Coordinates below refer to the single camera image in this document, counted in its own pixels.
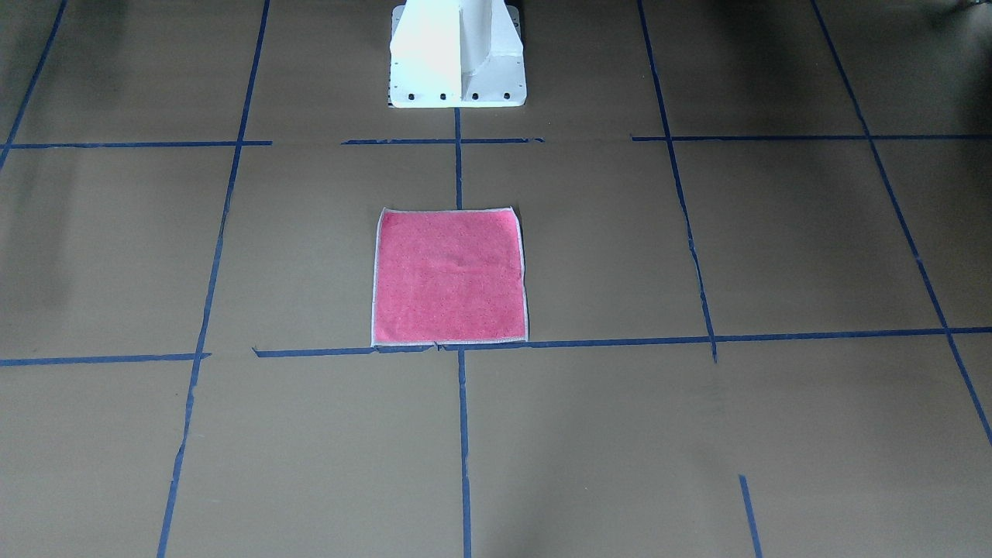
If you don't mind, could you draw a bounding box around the pink towel with white edge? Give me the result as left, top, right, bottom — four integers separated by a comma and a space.
370, 206, 530, 347

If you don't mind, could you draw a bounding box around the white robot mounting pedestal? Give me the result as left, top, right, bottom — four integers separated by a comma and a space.
387, 1, 528, 109

